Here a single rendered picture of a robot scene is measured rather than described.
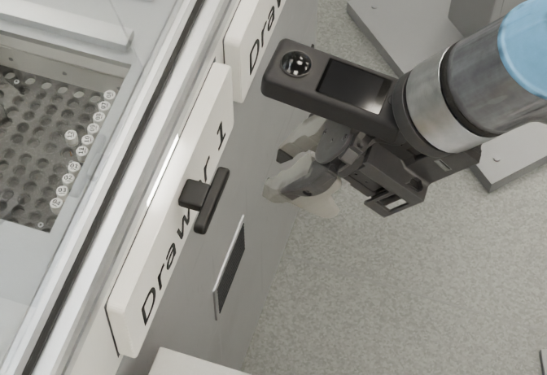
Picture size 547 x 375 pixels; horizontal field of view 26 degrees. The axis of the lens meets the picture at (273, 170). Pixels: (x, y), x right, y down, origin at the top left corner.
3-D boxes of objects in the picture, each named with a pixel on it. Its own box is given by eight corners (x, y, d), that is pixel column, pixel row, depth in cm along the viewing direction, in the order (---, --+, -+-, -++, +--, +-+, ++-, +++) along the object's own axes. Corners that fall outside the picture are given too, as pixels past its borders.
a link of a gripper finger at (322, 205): (299, 247, 105) (365, 208, 98) (246, 213, 103) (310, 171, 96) (306, 220, 107) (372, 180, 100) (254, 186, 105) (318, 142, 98)
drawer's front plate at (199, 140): (234, 124, 129) (231, 63, 119) (135, 361, 114) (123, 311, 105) (219, 119, 129) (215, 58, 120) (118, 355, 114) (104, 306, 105)
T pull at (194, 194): (230, 174, 116) (230, 166, 115) (204, 237, 112) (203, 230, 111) (196, 164, 116) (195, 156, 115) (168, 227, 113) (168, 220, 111)
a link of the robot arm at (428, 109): (427, 101, 83) (454, 15, 87) (387, 121, 87) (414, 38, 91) (503, 157, 86) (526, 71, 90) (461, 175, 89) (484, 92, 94)
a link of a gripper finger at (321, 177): (289, 214, 99) (356, 172, 93) (274, 205, 99) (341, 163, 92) (301, 172, 102) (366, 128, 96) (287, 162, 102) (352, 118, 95)
